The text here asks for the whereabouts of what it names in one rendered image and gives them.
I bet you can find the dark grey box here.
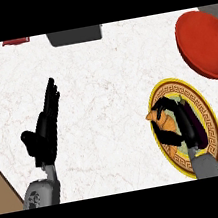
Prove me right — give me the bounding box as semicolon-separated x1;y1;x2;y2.
45;23;105;50

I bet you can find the golden brown croissant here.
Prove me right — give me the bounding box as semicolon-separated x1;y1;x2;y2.
144;104;185;162

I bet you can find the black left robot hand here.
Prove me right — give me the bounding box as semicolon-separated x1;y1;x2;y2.
10;76;73;171

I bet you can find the yellow patterned plate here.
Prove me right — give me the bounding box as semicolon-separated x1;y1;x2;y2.
142;70;218;186

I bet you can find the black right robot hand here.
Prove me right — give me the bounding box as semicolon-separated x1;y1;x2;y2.
146;92;201;156

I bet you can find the flat red object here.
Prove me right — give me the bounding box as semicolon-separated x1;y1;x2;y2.
1;36;31;49

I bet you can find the dark purple eggplant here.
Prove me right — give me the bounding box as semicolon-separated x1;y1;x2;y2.
176;94;210;153

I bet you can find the red bowl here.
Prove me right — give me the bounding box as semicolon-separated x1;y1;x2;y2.
171;6;218;88

